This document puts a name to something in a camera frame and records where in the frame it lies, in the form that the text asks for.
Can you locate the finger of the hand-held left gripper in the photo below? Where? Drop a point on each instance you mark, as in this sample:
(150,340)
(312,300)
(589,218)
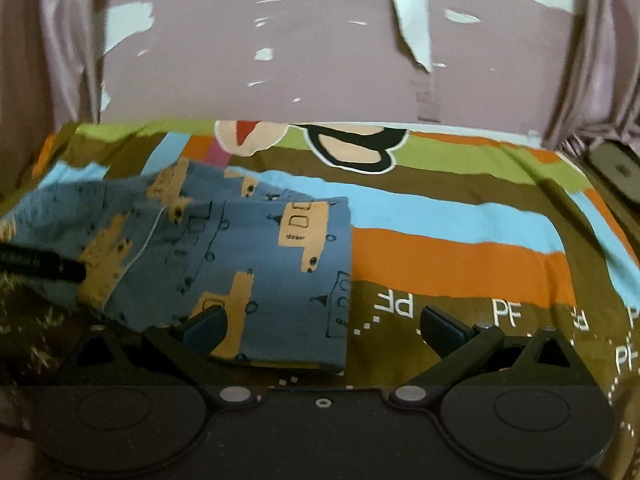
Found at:
(45,262)

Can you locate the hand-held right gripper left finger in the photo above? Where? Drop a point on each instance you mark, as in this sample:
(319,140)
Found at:
(206,329)

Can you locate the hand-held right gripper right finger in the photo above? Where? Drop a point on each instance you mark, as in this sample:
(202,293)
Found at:
(446,331)

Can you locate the blue vehicle print pants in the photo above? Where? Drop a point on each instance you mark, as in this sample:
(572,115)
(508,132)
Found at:
(260,270)

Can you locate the striped printed bed sheet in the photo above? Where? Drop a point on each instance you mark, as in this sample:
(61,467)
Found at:
(450,255)

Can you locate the pink curtain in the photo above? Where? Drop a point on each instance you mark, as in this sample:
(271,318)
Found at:
(595,75)
(55,60)

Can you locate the dark grey flat device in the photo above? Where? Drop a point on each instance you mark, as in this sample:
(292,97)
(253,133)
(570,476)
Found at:
(617,167)

